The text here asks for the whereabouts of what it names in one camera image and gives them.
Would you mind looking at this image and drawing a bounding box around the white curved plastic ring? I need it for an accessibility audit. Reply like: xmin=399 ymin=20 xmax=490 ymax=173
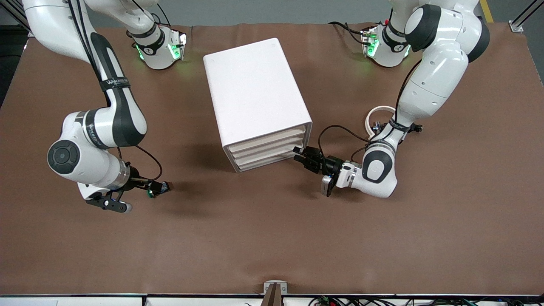
xmin=366 ymin=105 xmax=398 ymax=137

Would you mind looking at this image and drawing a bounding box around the grey aluminium camera post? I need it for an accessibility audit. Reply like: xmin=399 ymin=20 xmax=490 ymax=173
xmin=260 ymin=280 xmax=288 ymax=306

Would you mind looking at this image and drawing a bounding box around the black base cable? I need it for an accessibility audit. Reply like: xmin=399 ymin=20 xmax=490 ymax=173
xmin=329 ymin=20 xmax=367 ymax=46
xmin=155 ymin=2 xmax=172 ymax=27

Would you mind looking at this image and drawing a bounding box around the aluminium frame rail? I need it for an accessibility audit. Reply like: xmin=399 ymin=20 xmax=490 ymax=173
xmin=509 ymin=0 xmax=544 ymax=34
xmin=0 ymin=0 xmax=32 ymax=38

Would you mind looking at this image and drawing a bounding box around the white plastic drawer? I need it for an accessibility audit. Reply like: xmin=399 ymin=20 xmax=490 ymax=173
xmin=232 ymin=136 xmax=306 ymax=161
xmin=228 ymin=126 xmax=307 ymax=153
xmin=236 ymin=145 xmax=306 ymax=170

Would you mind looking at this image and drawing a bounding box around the brown table mat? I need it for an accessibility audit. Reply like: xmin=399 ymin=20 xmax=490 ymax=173
xmin=0 ymin=22 xmax=544 ymax=296

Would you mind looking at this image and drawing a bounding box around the green push button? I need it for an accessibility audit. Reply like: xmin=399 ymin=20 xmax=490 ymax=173
xmin=147 ymin=181 xmax=172 ymax=198

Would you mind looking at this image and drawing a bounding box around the white drawer cabinet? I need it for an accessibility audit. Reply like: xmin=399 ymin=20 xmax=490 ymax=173
xmin=203 ymin=37 xmax=313 ymax=173

